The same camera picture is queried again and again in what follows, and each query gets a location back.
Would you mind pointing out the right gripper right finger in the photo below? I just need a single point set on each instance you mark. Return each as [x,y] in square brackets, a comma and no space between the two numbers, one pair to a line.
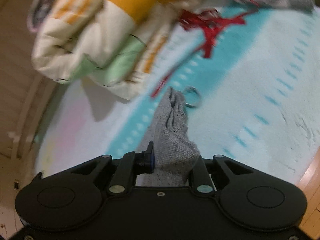
[199,179]

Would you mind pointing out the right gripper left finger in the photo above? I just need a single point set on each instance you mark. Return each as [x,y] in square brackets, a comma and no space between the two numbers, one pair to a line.
[131,165]

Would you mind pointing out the grey knit pants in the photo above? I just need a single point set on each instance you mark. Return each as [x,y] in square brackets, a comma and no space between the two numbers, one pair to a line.
[175,154]

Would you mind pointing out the pastel flower bedsheet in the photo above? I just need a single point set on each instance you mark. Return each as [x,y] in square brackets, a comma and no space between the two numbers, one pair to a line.
[256,100]

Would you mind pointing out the cream leaf-print quilt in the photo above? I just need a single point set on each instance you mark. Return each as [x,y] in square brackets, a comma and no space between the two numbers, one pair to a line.
[112,42]

